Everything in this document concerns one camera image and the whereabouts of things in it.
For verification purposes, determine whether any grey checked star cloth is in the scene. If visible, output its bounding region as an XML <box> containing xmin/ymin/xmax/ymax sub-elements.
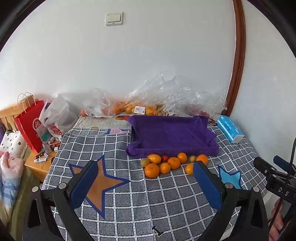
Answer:
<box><xmin>43</xmin><ymin>126</ymin><xmax>269</xmax><ymax>241</ymax></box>

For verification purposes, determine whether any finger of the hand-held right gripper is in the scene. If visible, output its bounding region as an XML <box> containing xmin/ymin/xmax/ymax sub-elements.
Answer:
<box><xmin>253</xmin><ymin>157</ymin><xmax>278</xmax><ymax>180</ymax></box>
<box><xmin>273</xmin><ymin>156</ymin><xmax>296</xmax><ymax>173</ymax></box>

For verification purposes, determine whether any wooden nightstand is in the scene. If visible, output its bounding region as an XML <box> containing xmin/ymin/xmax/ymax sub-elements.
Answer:
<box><xmin>24</xmin><ymin>148</ymin><xmax>58</xmax><ymax>183</ymax></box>

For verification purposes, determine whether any pile of bagged kumquats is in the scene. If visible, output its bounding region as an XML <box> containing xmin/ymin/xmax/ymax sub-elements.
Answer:
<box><xmin>113</xmin><ymin>102</ymin><xmax>162</xmax><ymax>115</ymax></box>

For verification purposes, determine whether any clear plastic bag of mandarins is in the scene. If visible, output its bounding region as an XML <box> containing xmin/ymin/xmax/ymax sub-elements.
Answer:
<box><xmin>80</xmin><ymin>88</ymin><xmax>116</xmax><ymax>118</ymax></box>

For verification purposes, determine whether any white light switch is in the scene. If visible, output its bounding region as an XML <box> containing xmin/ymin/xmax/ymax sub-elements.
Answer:
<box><xmin>106</xmin><ymin>13</ymin><xmax>124</xmax><ymax>26</ymax></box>

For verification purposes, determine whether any person's right hand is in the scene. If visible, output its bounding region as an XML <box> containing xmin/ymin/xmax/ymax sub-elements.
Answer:
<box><xmin>270</xmin><ymin>199</ymin><xmax>289</xmax><ymax>241</ymax></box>

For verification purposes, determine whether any pile of bagged mandarins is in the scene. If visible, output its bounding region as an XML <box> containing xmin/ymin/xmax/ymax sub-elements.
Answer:
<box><xmin>80</xmin><ymin>105</ymin><xmax>116</xmax><ymax>116</ymax></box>

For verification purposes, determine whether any red paper shopping bag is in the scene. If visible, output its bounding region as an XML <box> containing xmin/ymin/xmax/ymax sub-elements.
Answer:
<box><xmin>14</xmin><ymin>92</ymin><xmax>45</xmax><ymax>153</ymax></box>

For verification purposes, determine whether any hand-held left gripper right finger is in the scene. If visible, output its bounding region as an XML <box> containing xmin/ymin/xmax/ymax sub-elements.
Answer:
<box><xmin>193</xmin><ymin>160</ymin><xmax>270</xmax><ymax>241</ymax></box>

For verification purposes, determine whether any white floral pillow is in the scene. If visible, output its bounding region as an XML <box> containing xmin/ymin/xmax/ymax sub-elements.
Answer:
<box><xmin>0</xmin><ymin>130</ymin><xmax>27</xmax><ymax>159</ymax></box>

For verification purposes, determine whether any pink white plush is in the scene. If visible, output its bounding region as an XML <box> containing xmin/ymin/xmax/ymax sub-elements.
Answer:
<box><xmin>0</xmin><ymin>151</ymin><xmax>25</xmax><ymax>183</ymax></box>

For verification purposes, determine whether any purple towel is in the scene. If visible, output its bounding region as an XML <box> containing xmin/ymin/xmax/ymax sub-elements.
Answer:
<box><xmin>125</xmin><ymin>115</ymin><xmax>220</xmax><ymax>158</ymax></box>

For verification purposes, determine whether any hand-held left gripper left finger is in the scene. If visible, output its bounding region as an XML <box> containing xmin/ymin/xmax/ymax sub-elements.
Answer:
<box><xmin>23</xmin><ymin>160</ymin><xmax>100</xmax><ymax>241</ymax></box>

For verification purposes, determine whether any blue tissue pack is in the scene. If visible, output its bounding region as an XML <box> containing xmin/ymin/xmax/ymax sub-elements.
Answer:
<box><xmin>216</xmin><ymin>115</ymin><xmax>244</xmax><ymax>143</ymax></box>

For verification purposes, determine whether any clutter of small bottles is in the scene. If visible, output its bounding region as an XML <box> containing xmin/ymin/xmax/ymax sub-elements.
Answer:
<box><xmin>35</xmin><ymin>136</ymin><xmax>62</xmax><ymax>163</ymax></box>

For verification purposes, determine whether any pile of bagged red fruit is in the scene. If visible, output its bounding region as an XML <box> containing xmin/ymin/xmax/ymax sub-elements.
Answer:
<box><xmin>190</xmin><ymin>109</ymin><xmax>210</xmax><ymax>117</ymax></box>

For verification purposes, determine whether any wooden headboard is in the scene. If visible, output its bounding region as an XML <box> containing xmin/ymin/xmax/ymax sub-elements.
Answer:
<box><xmin>0</xmin><ymin>103</ymin><xmax>23</xmax><ymax>130</ymax></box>

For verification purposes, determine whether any large crumpled clear plastic bag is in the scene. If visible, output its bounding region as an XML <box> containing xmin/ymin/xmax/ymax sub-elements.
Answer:
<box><xmin>162</xmin><ymin>74</ymin><xmax>228</xmax><ymax>117</ymax></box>

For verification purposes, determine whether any large mandarin orange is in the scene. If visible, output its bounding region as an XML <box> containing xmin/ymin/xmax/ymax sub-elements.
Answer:
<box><xmin>144</xmin><ymin>163</ymin><xmax>160</xmax><ymax>178</ymax></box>

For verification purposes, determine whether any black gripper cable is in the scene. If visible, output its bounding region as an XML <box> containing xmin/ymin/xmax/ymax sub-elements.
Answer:
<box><xmin>270</xmin><ymin>137</ymin><xmax>296</xmax><ymax>234</ymax></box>

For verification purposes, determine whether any brown wooden door frame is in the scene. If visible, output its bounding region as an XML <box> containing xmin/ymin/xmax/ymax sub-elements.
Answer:
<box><xmin>228</xmin><ymin>0</ymin><xmax>246</xmax><ymax>116</ymax></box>

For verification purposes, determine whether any fruit print paper mat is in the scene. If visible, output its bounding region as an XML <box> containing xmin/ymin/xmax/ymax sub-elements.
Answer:
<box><xmin>74</xmin><ymin>115</ymin><xmax>133</xmax><ymax>130</ymax></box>

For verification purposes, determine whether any white red print plastic bag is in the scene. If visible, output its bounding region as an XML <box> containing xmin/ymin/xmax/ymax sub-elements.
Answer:
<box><xmin>47</xmin><ymin>124</ymin><xmax>63</xmax><ymax>137</ymax></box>

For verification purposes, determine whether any striped pastel blanket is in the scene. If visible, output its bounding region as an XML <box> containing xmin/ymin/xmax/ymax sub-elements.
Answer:
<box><xmin>0</xmin><ymin>171</ymin><xmax>21</xmax><ymax>223</ymax></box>

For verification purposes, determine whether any pile of bagged golden berries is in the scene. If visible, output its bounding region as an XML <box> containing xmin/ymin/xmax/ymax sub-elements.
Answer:
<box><xmin>157</xmin><ymin>105</ymin><xmax>178</xmax><ymax>116</ymax></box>

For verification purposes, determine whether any oval orange citrus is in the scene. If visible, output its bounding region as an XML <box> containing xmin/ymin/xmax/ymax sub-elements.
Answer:
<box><xmin>147</xmin><ymin>154</ymin><xmax>162</xmax><ymax>164</ymax></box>

